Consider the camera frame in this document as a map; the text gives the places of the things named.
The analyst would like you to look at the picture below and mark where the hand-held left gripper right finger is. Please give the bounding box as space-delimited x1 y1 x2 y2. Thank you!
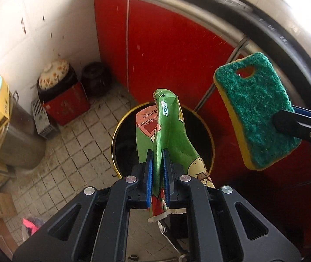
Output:
162 149 301 262

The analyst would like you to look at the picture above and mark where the grey slotted plastic basket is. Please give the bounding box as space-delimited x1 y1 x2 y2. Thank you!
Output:
31 98 60 140

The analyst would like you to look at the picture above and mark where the flat cardboard sheet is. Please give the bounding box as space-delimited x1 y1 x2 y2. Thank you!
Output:
0 215 22 252

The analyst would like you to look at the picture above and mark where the green snack wrapper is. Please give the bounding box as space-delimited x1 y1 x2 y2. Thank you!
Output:
135 88 216 223

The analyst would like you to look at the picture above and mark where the large steel stockpot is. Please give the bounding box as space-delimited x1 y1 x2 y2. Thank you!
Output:
0 91 47 170

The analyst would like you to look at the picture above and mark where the black bin with yellow rim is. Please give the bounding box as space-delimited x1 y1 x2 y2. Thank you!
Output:
111 102 215 186

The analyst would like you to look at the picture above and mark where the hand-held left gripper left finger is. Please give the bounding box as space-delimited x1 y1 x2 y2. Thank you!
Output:
13 149 156 262

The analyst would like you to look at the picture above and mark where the red box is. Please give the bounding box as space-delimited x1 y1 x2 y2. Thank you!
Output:
43 82 91 126

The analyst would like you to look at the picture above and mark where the dark glazed jar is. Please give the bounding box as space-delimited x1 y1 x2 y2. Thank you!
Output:
80 62 112 97

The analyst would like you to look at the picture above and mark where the pink plastic item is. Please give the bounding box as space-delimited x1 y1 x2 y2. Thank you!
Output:
23 217 44 236

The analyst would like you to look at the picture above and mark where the green yellow scrub sponge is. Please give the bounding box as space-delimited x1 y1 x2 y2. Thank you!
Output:
213 52 302 172

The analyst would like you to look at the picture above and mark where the black stone kitchen counter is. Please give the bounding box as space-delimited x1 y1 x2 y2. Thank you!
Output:
85 0 311 110

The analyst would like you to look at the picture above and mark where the black round container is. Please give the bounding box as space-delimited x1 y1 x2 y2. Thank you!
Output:
37 68 79 103

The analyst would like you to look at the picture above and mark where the narrow red cabinet door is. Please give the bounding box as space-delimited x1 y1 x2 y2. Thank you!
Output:
93 0 130 93

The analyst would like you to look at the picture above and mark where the floral ceramic casserole pot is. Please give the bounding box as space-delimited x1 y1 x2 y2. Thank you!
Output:
38 59 70 91

